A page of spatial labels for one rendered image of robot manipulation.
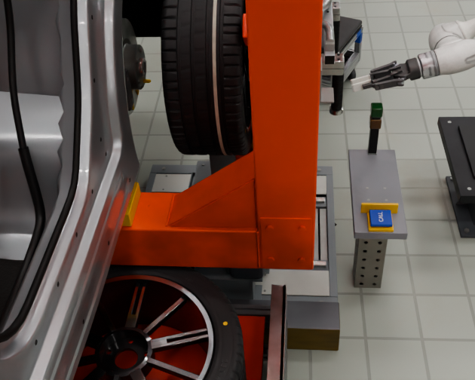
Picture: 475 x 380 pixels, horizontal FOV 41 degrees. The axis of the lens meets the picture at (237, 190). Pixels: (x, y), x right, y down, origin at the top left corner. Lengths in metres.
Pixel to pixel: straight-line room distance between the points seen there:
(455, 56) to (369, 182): 0.51
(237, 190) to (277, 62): 0.42
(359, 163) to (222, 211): 0.76
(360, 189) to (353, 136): 0.98
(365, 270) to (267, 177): 0.92
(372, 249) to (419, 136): 1.03
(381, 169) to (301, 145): 0.82
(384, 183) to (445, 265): 0.53
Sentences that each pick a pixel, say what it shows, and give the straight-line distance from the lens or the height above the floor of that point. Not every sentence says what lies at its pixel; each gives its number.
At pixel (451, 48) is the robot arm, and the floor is 0.83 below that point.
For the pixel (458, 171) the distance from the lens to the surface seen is 2.63.
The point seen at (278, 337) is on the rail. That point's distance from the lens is 1.92.
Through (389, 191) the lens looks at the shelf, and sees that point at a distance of 2.27.
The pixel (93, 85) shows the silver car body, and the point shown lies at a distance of 1.61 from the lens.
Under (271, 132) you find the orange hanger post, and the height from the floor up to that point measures 1.03.
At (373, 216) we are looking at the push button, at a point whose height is 0.48.
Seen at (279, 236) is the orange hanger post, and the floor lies 0.67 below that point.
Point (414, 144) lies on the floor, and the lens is 3.22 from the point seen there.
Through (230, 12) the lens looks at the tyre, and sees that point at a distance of 1.90.
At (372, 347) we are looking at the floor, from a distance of 2.39.
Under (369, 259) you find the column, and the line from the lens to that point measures 2.42.
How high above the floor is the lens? 1.98
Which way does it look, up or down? 43 degrees down
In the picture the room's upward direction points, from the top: 4 degrees counter-clockwise
